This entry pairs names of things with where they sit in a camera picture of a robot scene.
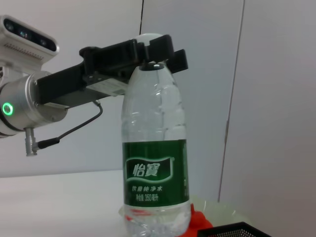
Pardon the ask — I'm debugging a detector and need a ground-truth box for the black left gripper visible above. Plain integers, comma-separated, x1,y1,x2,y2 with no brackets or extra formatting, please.
36,34,175,109

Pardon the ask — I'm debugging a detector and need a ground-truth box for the black mesh pen holder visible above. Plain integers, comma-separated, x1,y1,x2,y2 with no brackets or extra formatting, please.
197,221,274,237

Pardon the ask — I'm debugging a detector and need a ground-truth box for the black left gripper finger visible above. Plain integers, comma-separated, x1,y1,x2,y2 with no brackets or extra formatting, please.
167,48,189,74

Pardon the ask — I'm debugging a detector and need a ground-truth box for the left gripper cable with plug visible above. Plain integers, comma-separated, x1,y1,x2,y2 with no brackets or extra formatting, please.
24,100,104,157

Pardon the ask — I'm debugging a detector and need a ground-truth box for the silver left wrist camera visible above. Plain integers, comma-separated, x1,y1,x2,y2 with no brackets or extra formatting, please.
0,15,60,75

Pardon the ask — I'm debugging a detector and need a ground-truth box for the clear water bottle green label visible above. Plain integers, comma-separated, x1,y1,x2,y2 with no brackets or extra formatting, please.
118,33,193,237

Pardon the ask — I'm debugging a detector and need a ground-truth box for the translucent wavy fruit plate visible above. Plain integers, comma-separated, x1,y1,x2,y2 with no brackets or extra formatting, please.
118,194,251,234

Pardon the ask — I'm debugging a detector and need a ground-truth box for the red-orange toy orange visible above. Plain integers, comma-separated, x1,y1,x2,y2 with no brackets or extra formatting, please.
123,202,214,237

